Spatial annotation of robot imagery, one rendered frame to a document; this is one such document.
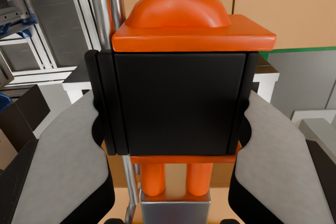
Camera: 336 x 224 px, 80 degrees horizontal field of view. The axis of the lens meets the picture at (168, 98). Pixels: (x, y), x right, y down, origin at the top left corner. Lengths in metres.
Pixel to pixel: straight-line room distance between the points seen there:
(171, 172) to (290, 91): 1.44
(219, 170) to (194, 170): 0.30
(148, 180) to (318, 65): 1.49
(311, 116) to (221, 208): 1.39
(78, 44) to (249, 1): 0.79
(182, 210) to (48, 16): 1.05
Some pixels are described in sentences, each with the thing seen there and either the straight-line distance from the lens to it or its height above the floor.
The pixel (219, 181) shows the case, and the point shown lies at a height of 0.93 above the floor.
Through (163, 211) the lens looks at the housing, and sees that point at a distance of 0.20.
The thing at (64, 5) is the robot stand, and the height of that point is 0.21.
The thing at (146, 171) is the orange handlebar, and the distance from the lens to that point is 0.17.
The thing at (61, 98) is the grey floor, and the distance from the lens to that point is 1.60.
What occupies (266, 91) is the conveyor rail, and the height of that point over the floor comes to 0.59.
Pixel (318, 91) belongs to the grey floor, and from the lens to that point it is 1.71.
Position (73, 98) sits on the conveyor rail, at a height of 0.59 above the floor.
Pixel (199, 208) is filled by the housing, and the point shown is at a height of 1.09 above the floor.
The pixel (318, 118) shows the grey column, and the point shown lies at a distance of 1.84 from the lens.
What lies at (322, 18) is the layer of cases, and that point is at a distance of 0.80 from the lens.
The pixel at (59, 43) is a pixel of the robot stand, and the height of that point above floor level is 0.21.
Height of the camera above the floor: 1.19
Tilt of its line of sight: 58 degrees down
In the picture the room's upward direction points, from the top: 179 degrees counter-clockwise
